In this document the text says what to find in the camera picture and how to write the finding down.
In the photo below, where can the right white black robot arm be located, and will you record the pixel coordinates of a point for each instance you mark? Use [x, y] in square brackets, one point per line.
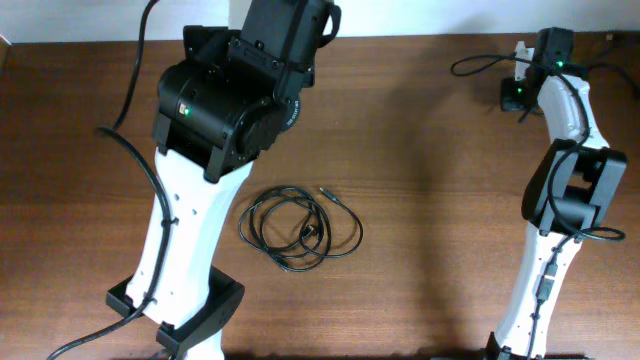
[567, 198]

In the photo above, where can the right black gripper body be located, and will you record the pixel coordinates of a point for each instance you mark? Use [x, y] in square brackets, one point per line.
[513, 100]

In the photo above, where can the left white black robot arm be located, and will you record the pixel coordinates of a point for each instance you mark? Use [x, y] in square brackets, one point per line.
[219, 108]

